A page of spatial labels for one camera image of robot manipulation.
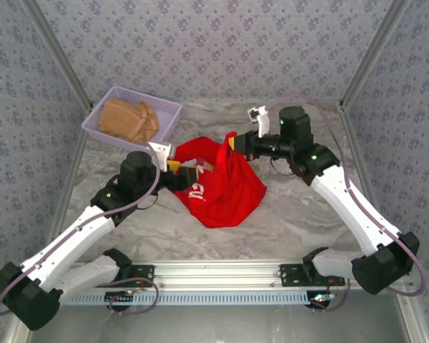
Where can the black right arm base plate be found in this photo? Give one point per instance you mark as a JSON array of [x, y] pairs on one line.
[[289, 275]]

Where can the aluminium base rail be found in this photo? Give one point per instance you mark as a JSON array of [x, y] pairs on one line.
[[218, 273]]

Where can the red printed t-shirt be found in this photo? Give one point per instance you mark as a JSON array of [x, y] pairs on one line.
[[225, 193]]

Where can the aluminium frame post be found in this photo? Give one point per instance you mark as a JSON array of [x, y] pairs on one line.
[[372, 53], [60, 57]]

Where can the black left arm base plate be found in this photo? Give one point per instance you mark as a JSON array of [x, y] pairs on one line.
[[141, 273]]

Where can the tan folded garment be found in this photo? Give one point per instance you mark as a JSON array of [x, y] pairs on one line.
[[125, 119]]

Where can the grey metal sheet panel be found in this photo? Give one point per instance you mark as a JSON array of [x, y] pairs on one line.
[[218, 325]]

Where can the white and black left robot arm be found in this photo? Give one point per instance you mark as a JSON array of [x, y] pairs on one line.
[[71, 239]]

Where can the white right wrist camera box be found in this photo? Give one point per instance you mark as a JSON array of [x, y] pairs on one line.
[[261, 119]]

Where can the lavender perforated plastic basket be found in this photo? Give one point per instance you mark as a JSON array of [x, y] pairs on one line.
[[166, 118]]

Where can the black controller board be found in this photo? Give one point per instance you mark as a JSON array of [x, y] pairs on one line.
[[320, 299], [119, 299]]

